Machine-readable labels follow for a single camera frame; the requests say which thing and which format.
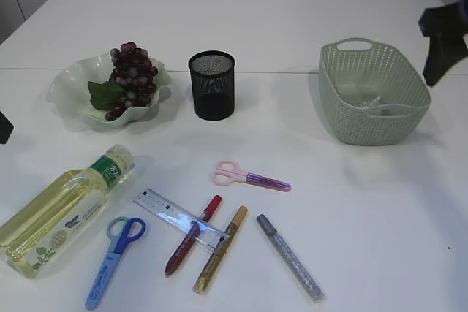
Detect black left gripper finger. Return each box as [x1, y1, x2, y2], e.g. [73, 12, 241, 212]
[0, 113, 14, 144]

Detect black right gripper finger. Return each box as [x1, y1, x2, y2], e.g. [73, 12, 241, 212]
[418, 1, 467, 87]

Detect yellow tea bottle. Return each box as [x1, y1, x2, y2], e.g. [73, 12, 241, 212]
[1, 145, 134, 278]

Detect clear plastic sheet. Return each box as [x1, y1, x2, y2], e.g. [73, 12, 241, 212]
[359, 96, 383, 109]

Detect purple grape bunch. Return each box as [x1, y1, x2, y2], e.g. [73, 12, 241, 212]
[87, 42, 159, 121]

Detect pink purple capped scissors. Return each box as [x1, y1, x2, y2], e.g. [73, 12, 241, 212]
[211, 160, 292, 192]

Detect pale green wavy plate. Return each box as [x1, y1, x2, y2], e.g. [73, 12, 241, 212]
[47, 53, 171, 129]

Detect green woven plastic basket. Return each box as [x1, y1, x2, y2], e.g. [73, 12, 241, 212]
[318, 38, 431, 146]

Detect black mesh pen holder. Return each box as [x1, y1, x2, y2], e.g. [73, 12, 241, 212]
[188, 50, 235, 121]

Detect red glitter pen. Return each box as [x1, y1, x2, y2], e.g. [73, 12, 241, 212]
[165, 194, 222, 277]

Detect clear plastic ruler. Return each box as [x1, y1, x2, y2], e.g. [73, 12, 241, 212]
[133, 189, 229, 252]

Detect gold glitter pen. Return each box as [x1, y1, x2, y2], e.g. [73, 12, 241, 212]
[193, 206, 248, 294]

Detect silver glitter pen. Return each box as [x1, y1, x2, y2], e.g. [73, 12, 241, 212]
[257, 214, 325, 303]

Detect blue capped scissors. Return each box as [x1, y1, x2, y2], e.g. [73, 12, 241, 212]
[85, 216, 146, 311]

